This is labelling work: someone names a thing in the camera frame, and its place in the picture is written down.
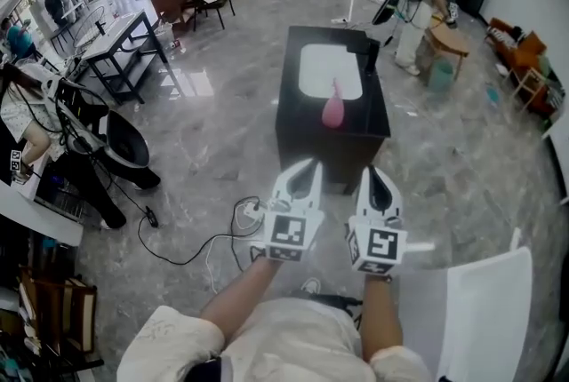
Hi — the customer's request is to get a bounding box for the round wooden table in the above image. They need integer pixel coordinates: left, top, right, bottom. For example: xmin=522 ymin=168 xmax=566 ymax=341
xmin=425 ymin=21 xmax=471 ymax=82

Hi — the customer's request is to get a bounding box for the wooden bookshelf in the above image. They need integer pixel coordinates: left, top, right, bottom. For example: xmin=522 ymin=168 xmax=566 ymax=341
xmin=0 ymin=263 xmax=100 ymax=375

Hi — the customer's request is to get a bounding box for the black round shell chair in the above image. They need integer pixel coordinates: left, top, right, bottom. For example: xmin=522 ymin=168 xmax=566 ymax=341
xmin=94 ymin=108 xmax=151 ymax=171

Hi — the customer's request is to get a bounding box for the teal bin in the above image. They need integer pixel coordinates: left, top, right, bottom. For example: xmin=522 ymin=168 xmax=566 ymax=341
xmin=428 ymin=59 xmax=455 ymax=93

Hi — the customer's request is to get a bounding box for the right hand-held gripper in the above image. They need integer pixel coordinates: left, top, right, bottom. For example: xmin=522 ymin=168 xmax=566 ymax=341
xmin=345 ymin=165 xmax=409 ymax=275

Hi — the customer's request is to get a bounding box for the person's white shirt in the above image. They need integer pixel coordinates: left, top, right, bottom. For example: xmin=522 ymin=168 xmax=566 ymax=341
xmin=116 ymin=297 xmax=433 ymax=382

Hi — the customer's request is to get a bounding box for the black cabinet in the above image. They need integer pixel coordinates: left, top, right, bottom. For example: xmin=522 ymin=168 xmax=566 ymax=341
xmin=275 ymin=25 xmax=392 ymax=196

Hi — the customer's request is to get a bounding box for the person's right forearm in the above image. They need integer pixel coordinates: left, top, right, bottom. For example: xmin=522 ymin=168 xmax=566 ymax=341
xmin=358 ymin=272 xmax=404 ymax=362

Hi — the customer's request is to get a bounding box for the white power strip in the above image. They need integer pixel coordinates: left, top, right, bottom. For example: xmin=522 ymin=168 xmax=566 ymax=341
xmin=241 ymin=199 xmax=268 ymax=232

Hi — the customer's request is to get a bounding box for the person's shoe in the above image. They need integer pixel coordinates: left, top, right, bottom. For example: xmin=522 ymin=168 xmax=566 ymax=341
xmin=299 ymin=276 xmax=324 ymax=296

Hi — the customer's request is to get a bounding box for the white tray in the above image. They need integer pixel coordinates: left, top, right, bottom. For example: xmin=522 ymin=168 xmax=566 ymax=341
xmin=298 ymin=43 xmax=364 ymax=102

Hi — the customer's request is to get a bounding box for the orange wooden shelf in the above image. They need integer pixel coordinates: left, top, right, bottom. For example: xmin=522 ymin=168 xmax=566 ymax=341
xmin=485 ymin=17 xmax=562 ymax=115

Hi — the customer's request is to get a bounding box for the person's left forearm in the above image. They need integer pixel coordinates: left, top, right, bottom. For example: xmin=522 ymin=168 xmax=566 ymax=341
xmin=198 ymin=256 xmax=280 ymax=351

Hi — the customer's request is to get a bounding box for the white table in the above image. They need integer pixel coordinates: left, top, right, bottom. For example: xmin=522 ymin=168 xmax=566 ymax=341
xmin=0 ymin=178 xmax=85 ymax=248

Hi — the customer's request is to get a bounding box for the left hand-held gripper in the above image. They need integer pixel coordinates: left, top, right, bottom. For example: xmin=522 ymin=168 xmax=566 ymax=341
xmin=261 ymin=157 xmax=326 ymax=266

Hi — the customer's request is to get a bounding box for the black cable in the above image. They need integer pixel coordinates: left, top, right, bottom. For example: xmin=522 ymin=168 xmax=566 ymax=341
xmin=136 ymin=195 xmax=264 ymax=273

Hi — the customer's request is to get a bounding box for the grey table with black frame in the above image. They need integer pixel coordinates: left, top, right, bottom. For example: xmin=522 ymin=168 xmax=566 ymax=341
xmin=81 ymin=10 xmax=169 ymax=107

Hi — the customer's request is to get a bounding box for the white cable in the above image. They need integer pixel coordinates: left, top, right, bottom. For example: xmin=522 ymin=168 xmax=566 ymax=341
xmin=206 ymin=197 xmax=268 ymax=294

